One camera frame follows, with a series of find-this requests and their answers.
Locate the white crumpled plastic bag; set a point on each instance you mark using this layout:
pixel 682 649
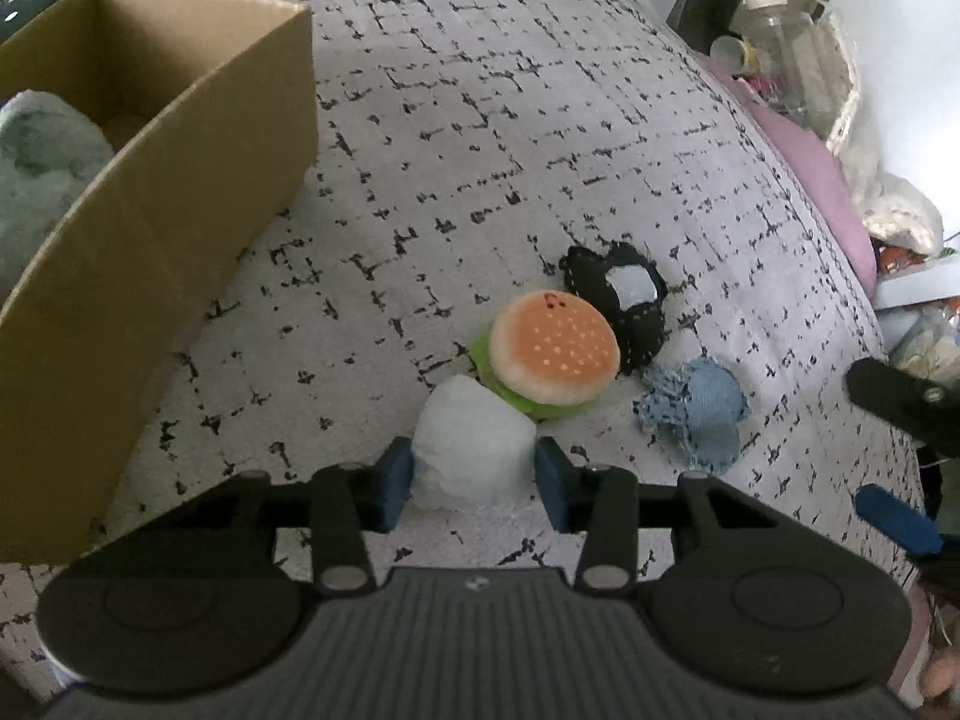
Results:
pixel 892 210

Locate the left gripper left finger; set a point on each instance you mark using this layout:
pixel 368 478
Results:
pixel 221 586

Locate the brown cardboard box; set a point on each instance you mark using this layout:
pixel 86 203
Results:
pixel 210 105

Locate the clear plastic water bottle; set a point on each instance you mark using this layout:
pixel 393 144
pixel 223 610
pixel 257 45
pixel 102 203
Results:
pixel 783 64

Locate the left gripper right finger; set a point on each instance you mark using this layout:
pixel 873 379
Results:
pixel 734 590

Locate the grey fluffy plush toy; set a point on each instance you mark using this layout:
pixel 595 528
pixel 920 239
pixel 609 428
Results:
pixel 51 152

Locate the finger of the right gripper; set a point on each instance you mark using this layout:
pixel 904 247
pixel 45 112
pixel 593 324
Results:
pixel 897 520
pixel 925 410

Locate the white soft plush block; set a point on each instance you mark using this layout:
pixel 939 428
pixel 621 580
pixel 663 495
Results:
pixel 473 452

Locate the black white plush toy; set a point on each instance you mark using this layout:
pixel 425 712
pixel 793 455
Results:
pixel 628 290

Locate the hamburger plush toy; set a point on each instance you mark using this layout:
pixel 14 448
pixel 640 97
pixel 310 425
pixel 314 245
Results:
pixel 547 353

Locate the pink bed sheet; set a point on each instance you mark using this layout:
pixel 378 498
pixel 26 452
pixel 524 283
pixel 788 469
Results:
pixel 817 170

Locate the white paper cup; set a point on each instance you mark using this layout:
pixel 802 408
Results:
pixel 735 56

